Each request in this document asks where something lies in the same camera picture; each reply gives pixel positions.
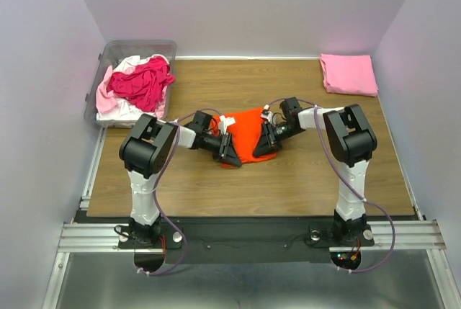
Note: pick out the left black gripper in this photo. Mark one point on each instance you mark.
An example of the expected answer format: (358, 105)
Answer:
(225, 151)

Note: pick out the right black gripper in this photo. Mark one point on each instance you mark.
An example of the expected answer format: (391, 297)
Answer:
(266, 141)

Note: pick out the orange t shirt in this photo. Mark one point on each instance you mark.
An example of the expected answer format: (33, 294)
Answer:
(246, 132)

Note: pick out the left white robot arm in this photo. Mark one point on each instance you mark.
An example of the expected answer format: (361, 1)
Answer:
(146, 152)

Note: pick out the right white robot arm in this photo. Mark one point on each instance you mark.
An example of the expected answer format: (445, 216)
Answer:
(348, 142)

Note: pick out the folded pink t shirt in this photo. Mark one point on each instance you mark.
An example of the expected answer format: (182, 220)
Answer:
(348, 74)

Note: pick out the magenta t shirt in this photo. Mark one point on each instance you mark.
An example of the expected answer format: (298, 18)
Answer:
(145, 87)

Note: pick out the white shirt in bin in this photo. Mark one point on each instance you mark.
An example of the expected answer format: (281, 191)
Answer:
(125, 110)

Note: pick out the clear plastic bin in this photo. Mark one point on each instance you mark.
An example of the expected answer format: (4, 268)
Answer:
(112, 55)

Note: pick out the light pink shirt in bin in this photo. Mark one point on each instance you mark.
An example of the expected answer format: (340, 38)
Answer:
(105, 101)

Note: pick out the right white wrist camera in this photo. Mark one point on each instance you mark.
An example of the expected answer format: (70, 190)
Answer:
(266, 114)

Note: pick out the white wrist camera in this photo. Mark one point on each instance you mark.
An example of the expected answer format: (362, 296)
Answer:
(224, 123)
(266, 114)

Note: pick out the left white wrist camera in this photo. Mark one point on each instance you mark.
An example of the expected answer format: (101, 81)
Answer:
(224, 123)

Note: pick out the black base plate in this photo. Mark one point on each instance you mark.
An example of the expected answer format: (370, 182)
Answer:
(216, 240)

